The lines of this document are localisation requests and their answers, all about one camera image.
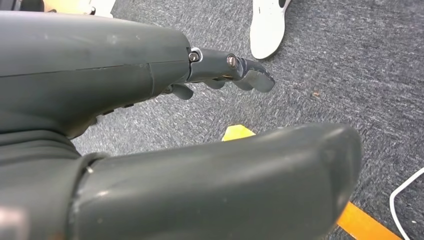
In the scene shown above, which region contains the white shoe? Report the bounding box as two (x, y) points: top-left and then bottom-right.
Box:
(249, 0), (293, 61)
(88, 0), (117, 18)

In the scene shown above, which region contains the ribbed grey left arm sleeve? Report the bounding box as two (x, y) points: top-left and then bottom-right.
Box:
(0, 130), (82, 167)

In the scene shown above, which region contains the yellow floor tape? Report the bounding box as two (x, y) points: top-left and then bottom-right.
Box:
(221, 124), (257, 143)

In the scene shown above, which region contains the orange floor tape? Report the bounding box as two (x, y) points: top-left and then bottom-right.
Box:
(335, 201), (403, 240)

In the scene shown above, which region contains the white cable loop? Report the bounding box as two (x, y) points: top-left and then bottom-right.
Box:
(388, 166), (424, 240)

